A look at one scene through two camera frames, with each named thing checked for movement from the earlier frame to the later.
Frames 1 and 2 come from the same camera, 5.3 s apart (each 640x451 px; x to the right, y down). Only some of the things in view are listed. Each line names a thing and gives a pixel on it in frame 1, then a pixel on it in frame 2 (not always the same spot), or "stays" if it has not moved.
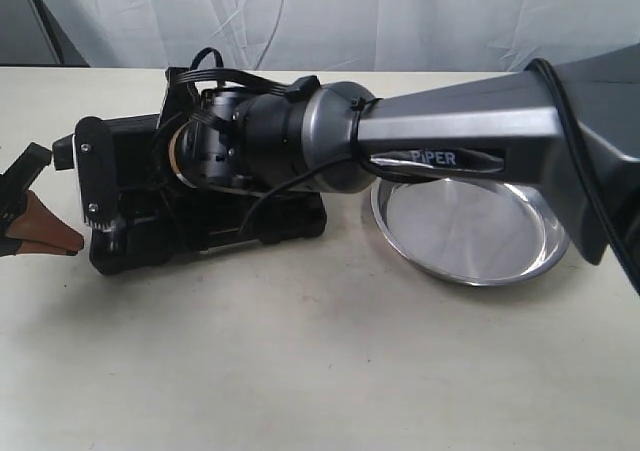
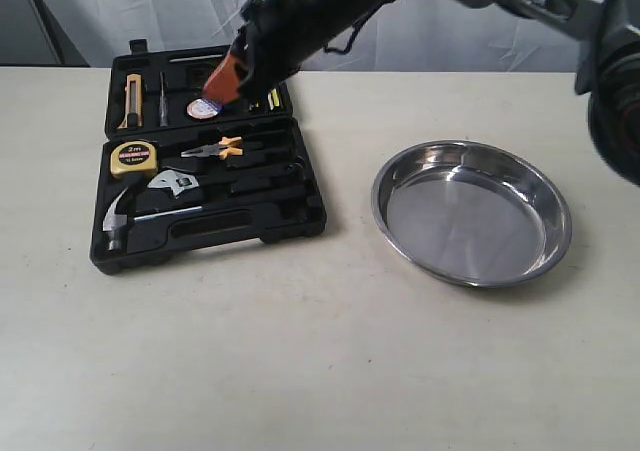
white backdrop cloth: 451,21 stays
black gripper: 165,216 to 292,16
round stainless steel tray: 481,232 stays
